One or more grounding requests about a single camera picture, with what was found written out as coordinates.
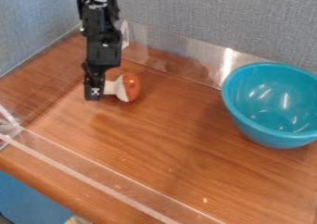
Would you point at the blue plastic bowl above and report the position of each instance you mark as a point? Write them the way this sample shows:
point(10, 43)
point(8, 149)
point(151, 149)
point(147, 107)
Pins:
point(270, 98)

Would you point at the clear acrylic left bracket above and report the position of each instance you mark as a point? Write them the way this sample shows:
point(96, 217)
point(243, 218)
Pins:
point(9, 127)

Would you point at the clear acrylic back barrier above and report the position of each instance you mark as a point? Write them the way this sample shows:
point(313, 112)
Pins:
point(182, 56)

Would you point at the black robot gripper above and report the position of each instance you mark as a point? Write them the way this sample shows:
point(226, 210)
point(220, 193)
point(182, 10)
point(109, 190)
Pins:
point(103, 50)

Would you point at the clear acrylic front barrier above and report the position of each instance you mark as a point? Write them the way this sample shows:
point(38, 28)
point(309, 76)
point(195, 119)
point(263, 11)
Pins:
point(108, 181)

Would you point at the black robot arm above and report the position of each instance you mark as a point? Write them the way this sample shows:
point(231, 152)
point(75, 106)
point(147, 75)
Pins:
point(109, 4)

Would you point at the clear acrylic barrier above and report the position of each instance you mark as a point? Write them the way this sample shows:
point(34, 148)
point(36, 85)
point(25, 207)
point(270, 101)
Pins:
point(22, 43)
point(108, 181)
point(182, 56)

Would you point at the clear acrylic left barrier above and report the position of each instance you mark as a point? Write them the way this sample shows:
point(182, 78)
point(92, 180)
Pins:
point(22, 43)

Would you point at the white brown toy mushroom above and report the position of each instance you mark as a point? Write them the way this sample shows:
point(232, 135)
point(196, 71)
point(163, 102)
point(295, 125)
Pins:
point(125, 87)

